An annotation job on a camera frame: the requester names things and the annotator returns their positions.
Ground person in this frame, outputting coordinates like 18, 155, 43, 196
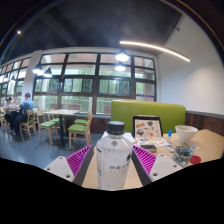
12, 92, 35, 136
3, 96, 14, 116

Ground clear black-capped water bottle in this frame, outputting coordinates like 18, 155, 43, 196
95, 120, 134, 191

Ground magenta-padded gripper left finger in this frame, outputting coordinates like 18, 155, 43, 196
43, 144, 98, 187

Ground green upholstered booth bench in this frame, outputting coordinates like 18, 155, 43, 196
110, 99, 187, 134

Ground dark speckled patterned cup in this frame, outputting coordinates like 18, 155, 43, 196
171, 145, 195, 168

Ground light wooden dining table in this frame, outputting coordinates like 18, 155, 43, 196
44, 108, 81, 148

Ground black-framed tablet with pictures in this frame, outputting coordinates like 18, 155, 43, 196
132, 115, 164, 139

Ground dark-framed window wall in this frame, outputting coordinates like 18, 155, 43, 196
0, 52, 156, 116

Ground group of green-seated wooden chairs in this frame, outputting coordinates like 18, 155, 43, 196
0, 108, 94, 150

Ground small dark box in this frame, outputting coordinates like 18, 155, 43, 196
139, 143, 158, 153

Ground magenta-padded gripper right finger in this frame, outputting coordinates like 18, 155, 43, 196
131, 144, 184, 186

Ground group of pendant lamps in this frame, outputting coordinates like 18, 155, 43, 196
32, 49, 130, 79

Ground long curved ceiling light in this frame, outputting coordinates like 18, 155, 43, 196
119, 40, 191, 63

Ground white bowl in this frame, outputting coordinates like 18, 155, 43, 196
174, 124, 199, 144

